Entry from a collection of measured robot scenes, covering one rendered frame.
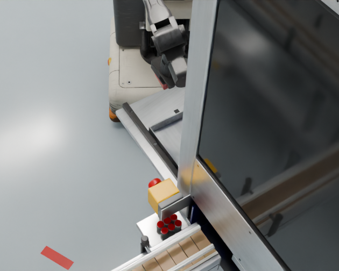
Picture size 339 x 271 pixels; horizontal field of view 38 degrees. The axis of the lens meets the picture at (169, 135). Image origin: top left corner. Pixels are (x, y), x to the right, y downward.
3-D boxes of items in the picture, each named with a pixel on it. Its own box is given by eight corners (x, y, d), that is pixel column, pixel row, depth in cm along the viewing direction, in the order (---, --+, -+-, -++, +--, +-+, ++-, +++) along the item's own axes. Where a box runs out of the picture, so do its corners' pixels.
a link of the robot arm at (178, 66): (181, 21, 125) (150, 34, 126) (197, 56, 121) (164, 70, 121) (189, 45, 136) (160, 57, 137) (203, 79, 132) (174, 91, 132)
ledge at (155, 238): (198, 242, 143) (199, 239, 142) (160, 264, 139) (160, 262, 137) (172, 205, 150) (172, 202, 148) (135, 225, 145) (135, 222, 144)
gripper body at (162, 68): (168, 90, 139) (172, 75, 133) (149, 64, 142) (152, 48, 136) (187, 81, 141) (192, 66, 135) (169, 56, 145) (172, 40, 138)
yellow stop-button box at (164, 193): (182, 208, 138) (184, 196, 132) (160, 221, 136) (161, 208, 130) (168, 189, 142) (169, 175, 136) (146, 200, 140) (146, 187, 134)
